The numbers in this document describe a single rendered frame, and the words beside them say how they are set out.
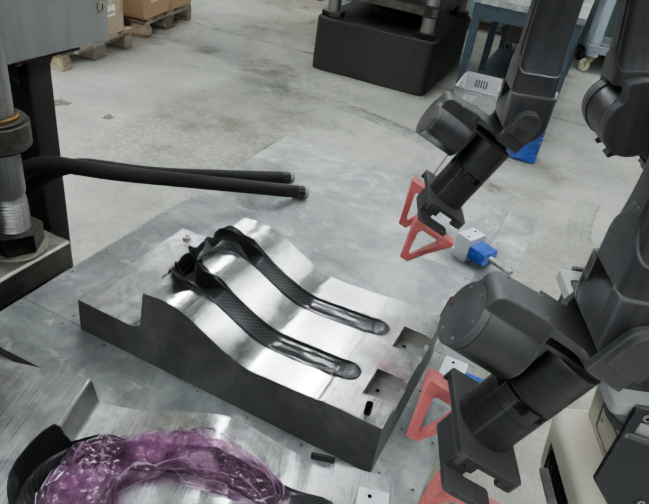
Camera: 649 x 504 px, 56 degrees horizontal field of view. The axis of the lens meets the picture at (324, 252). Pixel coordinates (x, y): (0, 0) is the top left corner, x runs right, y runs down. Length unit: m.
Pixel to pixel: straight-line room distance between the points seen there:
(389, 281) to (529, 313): 0.73
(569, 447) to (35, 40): 1.15
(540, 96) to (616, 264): 0.41
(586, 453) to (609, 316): 0.55
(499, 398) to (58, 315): 0.75
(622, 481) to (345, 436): 0.33
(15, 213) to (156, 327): 0.41
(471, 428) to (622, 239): 0.20
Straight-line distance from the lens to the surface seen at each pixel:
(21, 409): 0.79
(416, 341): 0.96
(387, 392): 0.88
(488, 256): 1.29
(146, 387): 0.94
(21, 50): 1.31
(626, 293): 0.47
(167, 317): 0.89
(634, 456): 0.78
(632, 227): 0.47
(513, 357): 0.49
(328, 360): 0.88
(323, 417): 0.83
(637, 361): 0.49
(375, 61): 4.86
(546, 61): 0.84
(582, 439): 1.03
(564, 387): 0.52
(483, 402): 0.55
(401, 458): 0.89
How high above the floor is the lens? 1.48
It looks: 33 degrees down
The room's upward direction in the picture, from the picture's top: 9 degrees clockwise
